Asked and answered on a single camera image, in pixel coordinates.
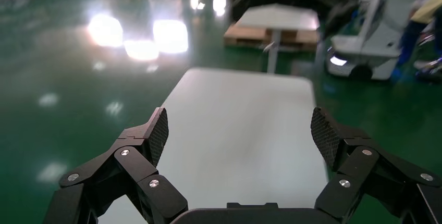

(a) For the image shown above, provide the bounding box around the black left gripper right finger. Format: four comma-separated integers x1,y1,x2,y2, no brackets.
310,107,442,224

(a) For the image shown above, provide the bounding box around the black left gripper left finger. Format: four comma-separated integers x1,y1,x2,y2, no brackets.
43,107,189,224

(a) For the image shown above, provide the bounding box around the white wheeled robot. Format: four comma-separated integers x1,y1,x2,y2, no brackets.
324,0,403,81

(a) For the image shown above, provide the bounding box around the person in yellow and blue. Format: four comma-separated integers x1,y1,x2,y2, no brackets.
394,0,442,82

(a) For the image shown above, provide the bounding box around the wooden pallet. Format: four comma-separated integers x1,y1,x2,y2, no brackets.
224,23,320,51

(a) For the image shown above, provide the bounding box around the white pedestal table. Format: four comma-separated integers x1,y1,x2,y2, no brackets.
235,3,320,74

